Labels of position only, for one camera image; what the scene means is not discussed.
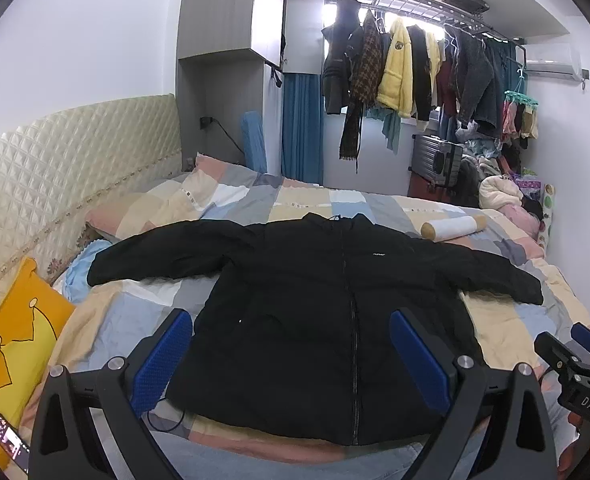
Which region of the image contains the black puffer jacket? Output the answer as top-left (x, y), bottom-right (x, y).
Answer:
top-left (87, 214), bottom-right (543, 445)

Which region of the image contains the pile of clothes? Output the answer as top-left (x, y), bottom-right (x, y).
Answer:
top-left (455, 122), bottom-right (552, 206)

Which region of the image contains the metal ceiling clothes rack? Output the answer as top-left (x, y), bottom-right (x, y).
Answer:
top-left (325, 0), bottom-right (526, 70)

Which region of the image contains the pastel patchwork quilt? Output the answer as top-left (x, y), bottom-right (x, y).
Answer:
top-left (18, 152), bottom-right (590, 480)

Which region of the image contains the smartphone with lit screen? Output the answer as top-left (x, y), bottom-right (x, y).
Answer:
top-left (0, 414), bottom-right (30, 474)

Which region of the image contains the light blue pillow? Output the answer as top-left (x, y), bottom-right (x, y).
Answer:
top-left (52, 240), bottom-right (112, 304)

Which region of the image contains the cream fluffy garment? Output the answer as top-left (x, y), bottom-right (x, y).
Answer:
top-left (478, 176), bottom-right (524, 210)

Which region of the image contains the white rolled cylinder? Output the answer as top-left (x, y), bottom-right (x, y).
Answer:
top-left (420, 214), bottom-right (487, 242)

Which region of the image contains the cream quilted headboard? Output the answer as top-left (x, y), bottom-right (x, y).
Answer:
top-left (0, 94), bottom-right (181, 304)

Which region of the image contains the pink patchwork pillow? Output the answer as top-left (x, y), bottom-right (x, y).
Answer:
top-left (86, 154), bottom-right (259, 240)

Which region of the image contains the grey hard suitcase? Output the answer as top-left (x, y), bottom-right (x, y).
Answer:
top-left (409, 133), bottom-right (463, 188)

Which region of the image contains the teal sock hanger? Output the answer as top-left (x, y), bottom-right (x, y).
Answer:
top-left (504, 67), bottom-right (539, 110)

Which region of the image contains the white air conditioner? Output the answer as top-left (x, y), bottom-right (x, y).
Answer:
top-left (524, 44), bottom-right (590, 86)

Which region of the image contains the blue folded board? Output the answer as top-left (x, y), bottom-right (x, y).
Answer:
top-left (240, 110), bottom-right (267, 174)

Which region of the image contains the dark denim hanging jacket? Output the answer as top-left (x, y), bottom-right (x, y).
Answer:
top-left (448, 28), bottom-right (504, 138)

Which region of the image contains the teal hanging cloth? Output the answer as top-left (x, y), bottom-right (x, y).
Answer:
top-left (367, 105), bottom-right (401, 155)

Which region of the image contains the maroon hanging garment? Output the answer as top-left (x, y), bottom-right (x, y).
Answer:
top-left (436, 58), bottom-right (458, 117)

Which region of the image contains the blue curtain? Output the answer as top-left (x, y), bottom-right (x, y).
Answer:
top-left (281, 73), bottom-right (324, 184)

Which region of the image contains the yellow hanging jacket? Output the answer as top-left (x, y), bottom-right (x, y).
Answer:
top-left (376, 18), bottom-right (413, 118)

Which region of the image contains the brown plaid hanging scarf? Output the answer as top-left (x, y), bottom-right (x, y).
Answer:
top-left (339, 10), bottom-right (384, 160)

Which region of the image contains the dark grey hanging coat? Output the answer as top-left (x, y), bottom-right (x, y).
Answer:
top-left (322, 0), bottom-right (361, 115)

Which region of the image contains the black charging cable on bed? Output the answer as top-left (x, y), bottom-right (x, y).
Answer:
top-left (145, 396), bottom-right (187, 435)

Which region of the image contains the grey wall cabinet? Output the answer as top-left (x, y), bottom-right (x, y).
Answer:
top-left (176, 0), bottom-right (284, 174)

